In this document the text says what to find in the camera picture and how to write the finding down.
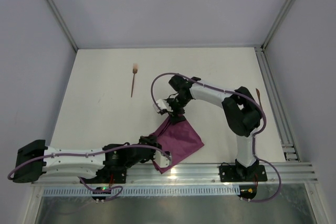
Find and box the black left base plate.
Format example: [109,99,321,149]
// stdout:
[83,167,127,184]

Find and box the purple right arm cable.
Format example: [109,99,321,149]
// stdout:
[150,72,282,204]

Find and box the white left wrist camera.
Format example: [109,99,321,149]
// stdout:
[153,148,172,168]

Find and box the right corner frame post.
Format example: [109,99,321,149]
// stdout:
[261,0,296,51]

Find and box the aluminium right side rail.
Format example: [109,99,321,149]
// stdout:
[255,47,301,162]

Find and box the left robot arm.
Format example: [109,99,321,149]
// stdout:
[8,136,170,184]

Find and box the slotted grey cable duct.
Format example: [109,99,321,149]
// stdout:
[43,185,240,197]

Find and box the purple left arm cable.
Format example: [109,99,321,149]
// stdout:
[7,143,173,204]

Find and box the purple cloth napkin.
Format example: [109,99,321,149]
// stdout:
[150,116,204,174]

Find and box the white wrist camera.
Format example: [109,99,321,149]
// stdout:
[153,99,170,115]
[153,148,172,168]

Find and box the controller board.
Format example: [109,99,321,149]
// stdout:
[91,187,111,201]
[238,185,257,201]

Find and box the left corner frame post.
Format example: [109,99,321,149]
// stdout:
[45,0,79,52]

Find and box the left controller board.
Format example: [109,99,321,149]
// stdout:
[91,187,111,201]

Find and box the right controller board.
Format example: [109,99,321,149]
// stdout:
[238,185,257,201]

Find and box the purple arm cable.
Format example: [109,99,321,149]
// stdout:
[7,143,173,204]
[150,72,282,204]

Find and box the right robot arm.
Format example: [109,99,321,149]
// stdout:
[164,74,265,180]

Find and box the aluminium rail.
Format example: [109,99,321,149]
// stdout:
[33,162,318,186]
[255,47,301,162]

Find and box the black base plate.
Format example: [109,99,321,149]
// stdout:
[218,163,268,182]
[83,167,127,184]

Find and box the aluminium front rail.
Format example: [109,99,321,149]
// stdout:
[33,162,318,186]

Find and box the corner frame post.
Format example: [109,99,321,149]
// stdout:
[261,0,296,51]
[45,0,79,52]

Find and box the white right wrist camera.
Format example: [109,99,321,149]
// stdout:
[153,99,170,115]

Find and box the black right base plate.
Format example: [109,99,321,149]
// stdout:
[218,163,268,182]

